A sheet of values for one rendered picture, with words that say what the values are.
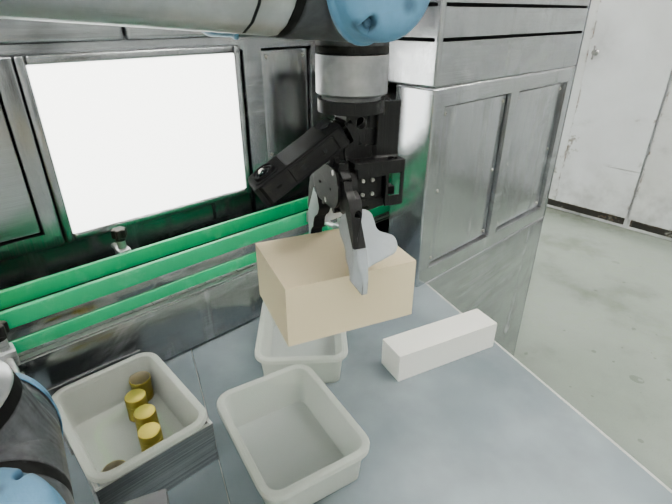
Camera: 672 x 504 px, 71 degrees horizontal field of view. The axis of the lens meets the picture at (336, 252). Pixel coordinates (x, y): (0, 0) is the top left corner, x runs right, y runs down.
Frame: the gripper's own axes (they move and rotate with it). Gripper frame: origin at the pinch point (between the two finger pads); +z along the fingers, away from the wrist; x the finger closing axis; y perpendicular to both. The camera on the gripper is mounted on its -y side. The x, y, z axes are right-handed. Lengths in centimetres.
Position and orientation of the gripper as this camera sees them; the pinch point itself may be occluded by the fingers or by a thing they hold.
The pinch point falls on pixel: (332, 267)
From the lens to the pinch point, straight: 57.6
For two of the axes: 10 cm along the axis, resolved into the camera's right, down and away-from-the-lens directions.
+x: -4.0, -4.1, 8.2
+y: 9.2, -1.7, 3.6
